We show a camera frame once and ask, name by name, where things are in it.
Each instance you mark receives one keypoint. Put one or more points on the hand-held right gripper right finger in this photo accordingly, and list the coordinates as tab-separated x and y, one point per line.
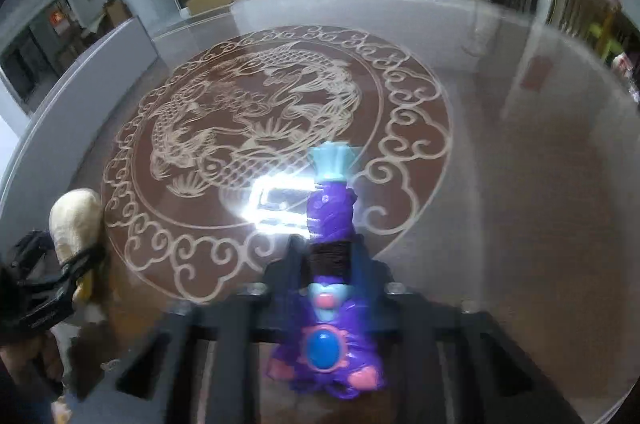
430	344

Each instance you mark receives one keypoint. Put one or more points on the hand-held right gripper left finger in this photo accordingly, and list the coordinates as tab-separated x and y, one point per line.
235	329

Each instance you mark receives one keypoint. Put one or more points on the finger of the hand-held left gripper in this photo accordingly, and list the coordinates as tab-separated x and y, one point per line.
80	266

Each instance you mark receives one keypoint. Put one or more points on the cream knit hat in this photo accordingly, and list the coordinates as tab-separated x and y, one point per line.
75	219

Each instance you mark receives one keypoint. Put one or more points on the purple plastic toy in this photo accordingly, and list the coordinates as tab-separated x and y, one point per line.
330	214

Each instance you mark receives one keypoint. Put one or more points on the brown patterned wooden desktop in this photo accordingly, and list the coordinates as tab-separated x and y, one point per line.
500	204

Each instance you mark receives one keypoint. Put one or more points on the person's left hand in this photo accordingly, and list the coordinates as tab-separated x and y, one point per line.
45	359

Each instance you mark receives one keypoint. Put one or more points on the grey partition board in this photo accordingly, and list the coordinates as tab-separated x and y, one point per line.
115	49

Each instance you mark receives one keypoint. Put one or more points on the cluttered sideboard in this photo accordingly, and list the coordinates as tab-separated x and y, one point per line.
627	74

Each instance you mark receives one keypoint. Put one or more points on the wooden chair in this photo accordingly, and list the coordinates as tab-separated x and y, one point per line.
580	4

